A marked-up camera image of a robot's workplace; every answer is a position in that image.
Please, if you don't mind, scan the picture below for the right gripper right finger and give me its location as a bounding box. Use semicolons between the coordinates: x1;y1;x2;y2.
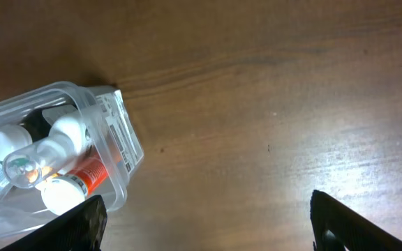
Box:
310;190;402;251

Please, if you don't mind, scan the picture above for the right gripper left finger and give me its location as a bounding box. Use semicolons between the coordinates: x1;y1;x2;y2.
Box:
1;195;107;251

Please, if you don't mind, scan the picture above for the orange white cap bottle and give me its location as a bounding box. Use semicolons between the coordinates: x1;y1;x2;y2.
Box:
41;154;108;215

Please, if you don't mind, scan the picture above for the white clear cap spray bottle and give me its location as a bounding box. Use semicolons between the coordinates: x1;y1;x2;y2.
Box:
3;111;92;189

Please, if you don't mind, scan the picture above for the dark brown white cap bottle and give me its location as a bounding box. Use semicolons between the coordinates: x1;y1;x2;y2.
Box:
0;109;54;162

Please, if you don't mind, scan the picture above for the clear plastic container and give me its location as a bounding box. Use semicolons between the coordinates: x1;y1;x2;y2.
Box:
0;82;144;247

